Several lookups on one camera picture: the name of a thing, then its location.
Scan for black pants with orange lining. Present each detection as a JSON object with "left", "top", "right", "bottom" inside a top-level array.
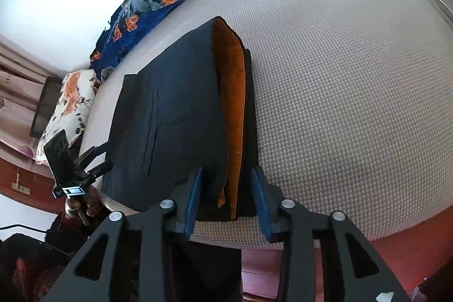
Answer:
[{"left": 101, "top": 17, "right": 258, "bottom": 222}]

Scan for left hand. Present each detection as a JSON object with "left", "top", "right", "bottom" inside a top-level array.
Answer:
[{"left": 65, "top": 185, "right": 101, "bottom": 221}]

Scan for white orange floral pillow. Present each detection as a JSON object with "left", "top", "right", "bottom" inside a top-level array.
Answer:
[{"left": 35, "top": 69, "right": 98, "bottom": 166}]

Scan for dark wooden headboard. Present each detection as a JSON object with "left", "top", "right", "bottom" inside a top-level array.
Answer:
[{"left": 29, "top": 77, "right": 62, "bottom": 140}]

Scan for pink curtain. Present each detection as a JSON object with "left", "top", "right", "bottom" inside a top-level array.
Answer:
[{"left": 1, "top": 44, "right": 52, "bottom": 160}]

